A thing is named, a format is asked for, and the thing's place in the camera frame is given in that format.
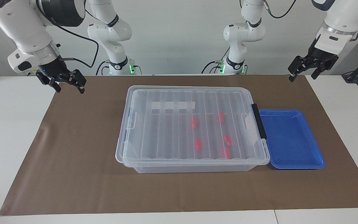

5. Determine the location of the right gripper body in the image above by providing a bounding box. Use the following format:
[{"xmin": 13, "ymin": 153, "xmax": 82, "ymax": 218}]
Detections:
[{"xmin": 38, "ymin": 57, "xmax": 69, "ymax": 79}]

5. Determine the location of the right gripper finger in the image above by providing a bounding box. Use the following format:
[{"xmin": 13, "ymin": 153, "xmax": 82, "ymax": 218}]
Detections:
[
  {"xmin": 59, "ymin": 69, "xmax": 87, "ymax": 94},
  {"xmin": 36, "ymin": 71, "xmax": 62, "ymax": 93}
]

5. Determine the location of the clear plastic storage box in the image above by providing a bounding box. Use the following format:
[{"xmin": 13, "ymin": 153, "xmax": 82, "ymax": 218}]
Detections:
[{"xmin": 116, "ymin": 86, "xmax": 270, "ymax": 174}]

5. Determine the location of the blue plastic tray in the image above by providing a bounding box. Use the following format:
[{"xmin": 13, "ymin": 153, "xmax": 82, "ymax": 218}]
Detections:
[{"xmin": 259, "ymin": 109, "xmax": 326, "ymax": 170}]

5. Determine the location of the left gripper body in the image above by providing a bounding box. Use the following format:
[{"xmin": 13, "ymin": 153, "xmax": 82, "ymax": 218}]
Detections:
[{"xmin": 306, "ymin": 39, "xmax": 339, "ymax": 63}]

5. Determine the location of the clear plastic box lid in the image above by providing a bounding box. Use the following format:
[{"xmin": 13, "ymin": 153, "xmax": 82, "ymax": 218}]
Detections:
[{"xmin": 115, "ymin": 85, "xmax": 270, "ymax": 166}]

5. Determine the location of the black box latch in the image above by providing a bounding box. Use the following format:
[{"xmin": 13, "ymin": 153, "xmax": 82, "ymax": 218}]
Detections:
[{"xmin": 251, "ymin": 103, "xmax": 267, "ymax": 140}]

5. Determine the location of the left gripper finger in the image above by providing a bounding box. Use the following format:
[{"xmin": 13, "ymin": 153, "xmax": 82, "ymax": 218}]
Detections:
[
  {"xmin": 311, "ymin": 56, "xmax": 339, "ymax": 80},
  {"xmin": 288, "ymin": 56, "xmax": 310, "ymax": 82}
]

